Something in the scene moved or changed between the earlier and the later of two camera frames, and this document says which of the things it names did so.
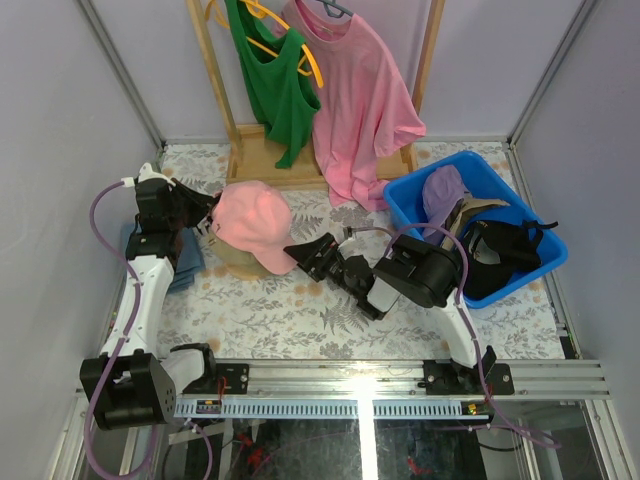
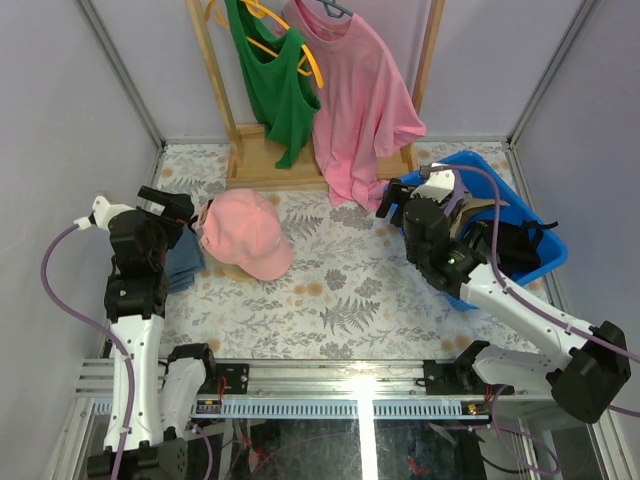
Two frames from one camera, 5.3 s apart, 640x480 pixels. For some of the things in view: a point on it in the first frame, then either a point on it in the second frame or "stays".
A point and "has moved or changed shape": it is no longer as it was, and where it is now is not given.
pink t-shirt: (366, 110) stays
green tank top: (285, 96) stays
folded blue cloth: (189, 259) stays
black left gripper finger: (204, 203) → (179, 206)
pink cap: (256, 218) has moved or changed shape
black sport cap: (496, 253) stays
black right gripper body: (333, 266) → (413, 256)
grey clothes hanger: (334, 4) stays
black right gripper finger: (310, 253) → (393, 194)
